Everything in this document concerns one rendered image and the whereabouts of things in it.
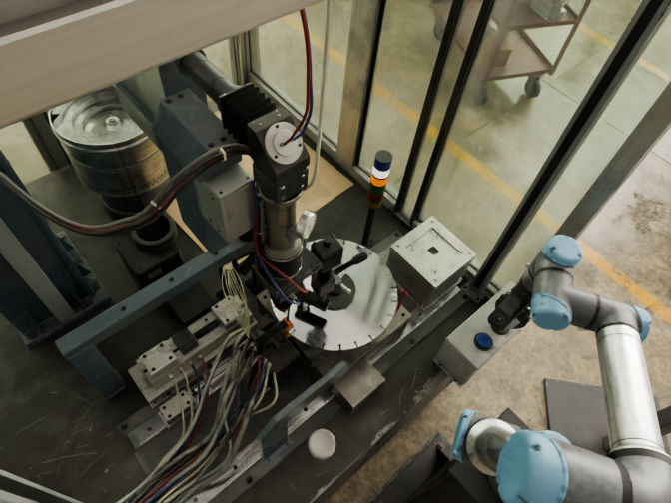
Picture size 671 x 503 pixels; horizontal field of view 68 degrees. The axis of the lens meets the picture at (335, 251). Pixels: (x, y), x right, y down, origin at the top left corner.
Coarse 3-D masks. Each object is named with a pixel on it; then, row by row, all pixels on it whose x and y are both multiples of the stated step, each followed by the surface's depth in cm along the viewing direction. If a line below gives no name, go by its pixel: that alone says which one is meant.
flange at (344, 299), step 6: (342, 276) 130; (348, 276) 131; (342, 282) 128; (348, 282) 130; (348, 288) 129; (354, 288) 129; (330, 294) 127; (336, 294) 127; (342, 294) 127; (348, 294) 128; (354, 294) 128; (336, 300) 126; (342, 300) 127; (348, 300) 127; (330, 306) 125; (336, 306) 126; (342, 306) 126
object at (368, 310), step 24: (360, 264) 134; (384, 264) 135; (312, 288) 129; (360, 288) 130; (384, 288) 131; (312, 312) 125; (336, 312) 126; (360, 312) 126; (384, 312) 127; (312, 336) 122; (336, 336) 122; (360, 336) 123
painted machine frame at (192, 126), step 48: (144, 96) 102; (192, 96) 81; (192, 144) 77; (0, 192) 103; (192, 192) 88; (0, 240) 106; (48, 240) 119; (240, 240) 124; (0, 288) 120; (48, 288) 125; (96, 288) 143; (144, 288) 115; (240, 288) 143; (48, 336) 137; (96, 336) 108; (96, 384) 120
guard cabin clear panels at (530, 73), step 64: (448, 0) 112; (512, 0) 100; (576, 0) 91; (640, 0) 83; (256, 64) 194; (320, 64) 162; (384, 64) 139; (448, 64) 121; (512, 64) 108; (576, 64) 97; (640, 64) 88; (384, 128) 153; (512, 128) 117; (448, 192) 146; (512, 192) 127; (576, 192) 112; (512, 256) 140
